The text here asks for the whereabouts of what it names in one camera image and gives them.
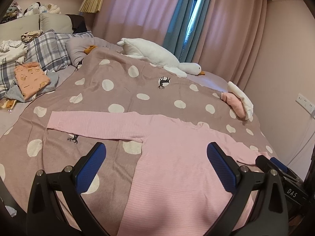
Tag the pink knit sweater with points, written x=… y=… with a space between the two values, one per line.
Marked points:
x=175 y=190

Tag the white goose plush toy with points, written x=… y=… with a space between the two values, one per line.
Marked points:
x=158 y=56

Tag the pile of white clothes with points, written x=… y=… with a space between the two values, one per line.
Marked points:
x=12 y=51

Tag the plaid pillow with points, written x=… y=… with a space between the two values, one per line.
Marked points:
x=49 y=50

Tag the plush toys on headboard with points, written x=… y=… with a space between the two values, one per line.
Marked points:
x=38 y=8

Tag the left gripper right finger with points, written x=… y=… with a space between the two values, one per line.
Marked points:
x=268 y=216

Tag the mauve pillow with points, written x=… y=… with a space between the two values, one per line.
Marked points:
x=75 y=47

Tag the polka dot mauve blanket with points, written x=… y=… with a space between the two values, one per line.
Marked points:
x=111 y=82

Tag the straw tassel hanging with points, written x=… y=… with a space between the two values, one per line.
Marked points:
x=91 y=6

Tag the folded white garment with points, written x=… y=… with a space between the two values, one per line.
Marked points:
x=246 y=102

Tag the pink curtain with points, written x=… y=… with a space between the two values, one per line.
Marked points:
x=229 y=41

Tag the teal curtain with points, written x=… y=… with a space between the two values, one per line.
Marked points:
x=185 y=28

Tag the grey garment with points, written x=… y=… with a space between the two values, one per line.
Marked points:
x=14 y=92

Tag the folded pink garment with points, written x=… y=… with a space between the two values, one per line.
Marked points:
x=235 y=103

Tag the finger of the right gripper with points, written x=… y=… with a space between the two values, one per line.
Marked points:
x=279 y=164
x=265 y=164

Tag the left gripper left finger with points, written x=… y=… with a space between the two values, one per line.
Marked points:
x=45 y=215

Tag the white wall socket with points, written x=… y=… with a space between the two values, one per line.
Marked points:
x=306 y=104

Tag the beige headboard cushion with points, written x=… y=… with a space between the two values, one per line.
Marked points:
x=14 y=29

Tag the folded orange printed garment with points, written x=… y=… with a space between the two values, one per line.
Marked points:
x=30 y=79

